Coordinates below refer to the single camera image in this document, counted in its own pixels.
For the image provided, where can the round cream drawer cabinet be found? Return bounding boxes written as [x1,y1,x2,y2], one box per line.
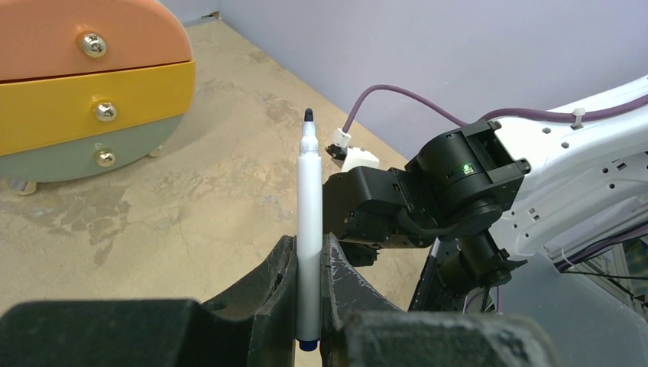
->
[1,1,196,195]

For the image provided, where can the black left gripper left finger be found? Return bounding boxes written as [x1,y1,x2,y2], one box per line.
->
[1,235,296,366]

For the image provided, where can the grey marker pen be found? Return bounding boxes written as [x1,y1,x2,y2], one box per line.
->
[296,108,322,352]

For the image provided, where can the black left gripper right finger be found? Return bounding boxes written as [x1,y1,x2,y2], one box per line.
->
[320,234,559,366]

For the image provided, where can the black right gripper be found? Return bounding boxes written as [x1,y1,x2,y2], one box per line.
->
[322,167,420,267]

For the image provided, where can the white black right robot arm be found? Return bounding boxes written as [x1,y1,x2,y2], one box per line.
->
[323,77,647,311]

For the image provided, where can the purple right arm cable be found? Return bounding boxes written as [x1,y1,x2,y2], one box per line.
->
[342,84,648,135]

